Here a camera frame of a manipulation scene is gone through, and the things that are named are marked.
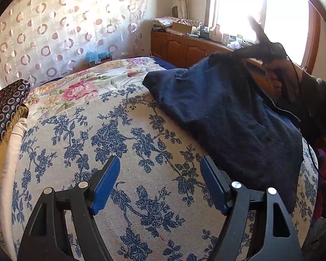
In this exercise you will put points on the window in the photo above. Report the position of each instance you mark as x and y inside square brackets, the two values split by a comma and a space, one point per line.
[233, 5]

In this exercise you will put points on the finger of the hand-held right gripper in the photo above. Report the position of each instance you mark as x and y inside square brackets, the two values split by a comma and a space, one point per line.
[245, 52]
[258, 30]

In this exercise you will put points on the pink rose floral blanket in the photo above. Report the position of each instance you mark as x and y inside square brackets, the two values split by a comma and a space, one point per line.
[97, 78]

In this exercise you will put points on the navy blue small sweater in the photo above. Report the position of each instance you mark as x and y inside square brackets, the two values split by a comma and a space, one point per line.
[220, 114]

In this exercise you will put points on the blue floral bed sheet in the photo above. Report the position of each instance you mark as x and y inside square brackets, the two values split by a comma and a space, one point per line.
[125, 141]

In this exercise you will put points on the navy blue bed sheet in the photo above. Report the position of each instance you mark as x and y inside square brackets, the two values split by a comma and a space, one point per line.
[165, 63]

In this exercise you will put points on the person's right hand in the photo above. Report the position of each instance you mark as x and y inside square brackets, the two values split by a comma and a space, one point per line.
[277, 78]

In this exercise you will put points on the yellow sunflower folded quilt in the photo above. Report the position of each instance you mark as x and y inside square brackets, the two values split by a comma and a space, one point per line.
[0, 168]

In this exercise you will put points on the cardboard box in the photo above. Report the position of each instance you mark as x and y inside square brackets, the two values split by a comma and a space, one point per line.
[182, 27]

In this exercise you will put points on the white jar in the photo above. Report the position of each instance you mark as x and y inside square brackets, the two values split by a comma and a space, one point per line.
[226, 38]

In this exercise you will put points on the dark patterned pillow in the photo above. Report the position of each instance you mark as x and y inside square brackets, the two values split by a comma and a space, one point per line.
[5, 106]

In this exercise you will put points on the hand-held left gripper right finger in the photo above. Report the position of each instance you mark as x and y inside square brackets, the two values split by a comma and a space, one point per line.
[213, 185]

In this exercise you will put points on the dark grey cloth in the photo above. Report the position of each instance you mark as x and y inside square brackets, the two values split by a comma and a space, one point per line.
[320, 239]

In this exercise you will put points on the light blue box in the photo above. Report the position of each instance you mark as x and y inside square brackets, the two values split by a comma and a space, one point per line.
[97, 56]

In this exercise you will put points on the wooden cabinet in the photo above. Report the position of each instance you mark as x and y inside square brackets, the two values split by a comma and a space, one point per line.
[179, 49]

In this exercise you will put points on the tissue box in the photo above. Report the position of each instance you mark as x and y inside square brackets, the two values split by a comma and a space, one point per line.
[235, 45]

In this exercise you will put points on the circle pattern sheer curtain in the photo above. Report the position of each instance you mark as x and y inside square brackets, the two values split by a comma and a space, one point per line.
[57, 32]

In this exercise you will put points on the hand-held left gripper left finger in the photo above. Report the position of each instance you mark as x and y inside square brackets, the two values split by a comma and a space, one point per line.
[108, 185]

